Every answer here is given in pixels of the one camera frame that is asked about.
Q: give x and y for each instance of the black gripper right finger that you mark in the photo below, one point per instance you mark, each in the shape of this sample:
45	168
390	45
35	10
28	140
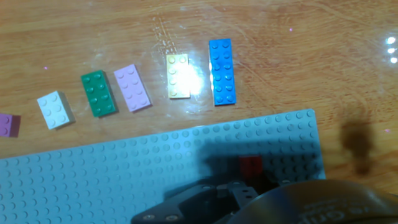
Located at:
247	193

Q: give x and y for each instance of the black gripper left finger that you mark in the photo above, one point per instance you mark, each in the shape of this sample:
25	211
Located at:
192	207

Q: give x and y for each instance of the red long Lego brick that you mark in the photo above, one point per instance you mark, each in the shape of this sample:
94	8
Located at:
250	166

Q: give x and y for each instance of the blue long Lego brick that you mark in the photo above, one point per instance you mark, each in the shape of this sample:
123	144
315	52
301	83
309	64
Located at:
222	72

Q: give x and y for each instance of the grey Lego baseplate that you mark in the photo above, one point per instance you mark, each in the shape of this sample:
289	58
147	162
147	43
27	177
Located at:
93	174

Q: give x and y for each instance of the yellow Lego brick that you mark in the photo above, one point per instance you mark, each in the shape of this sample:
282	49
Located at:
177	76

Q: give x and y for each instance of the pink Lego brick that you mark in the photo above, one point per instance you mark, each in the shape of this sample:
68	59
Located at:
132	88

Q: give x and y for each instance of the green Lego brick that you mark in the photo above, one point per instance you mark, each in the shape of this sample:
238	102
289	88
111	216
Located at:
99	93

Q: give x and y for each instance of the white Lego brick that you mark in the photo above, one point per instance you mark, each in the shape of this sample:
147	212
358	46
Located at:
55	109

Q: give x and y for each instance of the magenta square Lego brick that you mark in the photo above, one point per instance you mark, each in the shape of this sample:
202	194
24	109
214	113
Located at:
7	125

